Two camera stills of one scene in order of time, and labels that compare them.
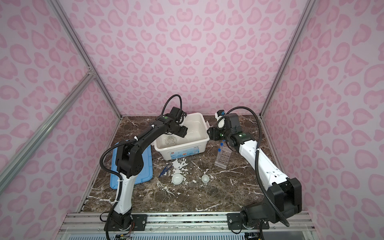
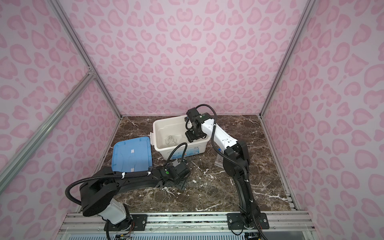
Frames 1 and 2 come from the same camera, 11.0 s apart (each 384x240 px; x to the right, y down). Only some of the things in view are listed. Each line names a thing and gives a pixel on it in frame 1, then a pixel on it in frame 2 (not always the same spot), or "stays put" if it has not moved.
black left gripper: x=183 y=132 → x=183 y=184
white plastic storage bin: x=169 y=147 stays put
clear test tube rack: x=223 y=158 stays put
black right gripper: x=214 y=131 → x=190 y=137
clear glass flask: x=170 y=141 stays put
